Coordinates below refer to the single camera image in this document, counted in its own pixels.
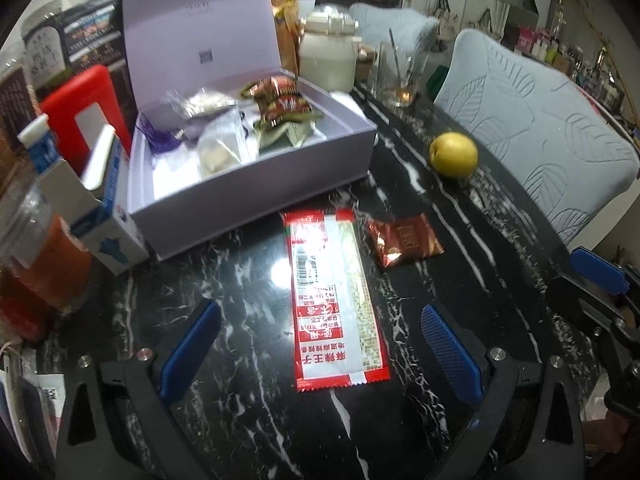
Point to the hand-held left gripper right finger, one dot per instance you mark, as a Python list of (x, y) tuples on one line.
[(452, 355)]

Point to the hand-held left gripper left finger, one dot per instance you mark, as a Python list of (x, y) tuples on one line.
[(192, 350)]

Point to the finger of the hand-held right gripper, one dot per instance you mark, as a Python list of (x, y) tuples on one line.
[(580, 300), (597, 266)]

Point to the brown foil snack packet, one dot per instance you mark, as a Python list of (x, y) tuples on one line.
[(402, 240)]

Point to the long red snack packet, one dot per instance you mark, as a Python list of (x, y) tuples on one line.
[(332, 300)]

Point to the clear plastic snack bag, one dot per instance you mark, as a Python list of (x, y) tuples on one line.
[(202, 101), (220, 147)]

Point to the red brown snack packet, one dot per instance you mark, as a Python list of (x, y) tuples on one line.
[(285, 108), (272, 87)]

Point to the lavender gift box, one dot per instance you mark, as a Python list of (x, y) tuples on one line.
[(200, 15)]

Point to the person's right hand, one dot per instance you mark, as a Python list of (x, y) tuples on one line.
[(607, 435)]

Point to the grey leaf pattern chair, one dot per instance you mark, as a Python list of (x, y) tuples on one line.
[(395, 25), (530, 130)]

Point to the white blue carton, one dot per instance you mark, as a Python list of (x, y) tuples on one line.
[(100, 210)]

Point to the clear jar of red sauce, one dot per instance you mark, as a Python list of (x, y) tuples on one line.
[(40, 260)]

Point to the yellow apple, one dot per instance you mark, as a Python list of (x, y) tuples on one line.
[(452, 154)]

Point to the shelf of small bottles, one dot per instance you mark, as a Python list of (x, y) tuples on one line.
[(565, 52)]

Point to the green folded packet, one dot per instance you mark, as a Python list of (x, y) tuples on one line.
[(282, 136)]

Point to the clear drinking glass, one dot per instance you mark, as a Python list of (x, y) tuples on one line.
[(407, 77)]

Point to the beige tote bag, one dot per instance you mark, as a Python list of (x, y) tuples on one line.
[(445, 10), (487, 17)]

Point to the red plastic bottle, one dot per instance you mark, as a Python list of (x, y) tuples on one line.
[(62, 105)]

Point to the white ceramic jar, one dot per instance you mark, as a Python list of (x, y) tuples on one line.
[(327, 55)]

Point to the yellow snack bag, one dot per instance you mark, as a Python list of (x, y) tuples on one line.
[(287, 35)]

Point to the black printed box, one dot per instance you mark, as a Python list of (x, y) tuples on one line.
[(92, 35)]

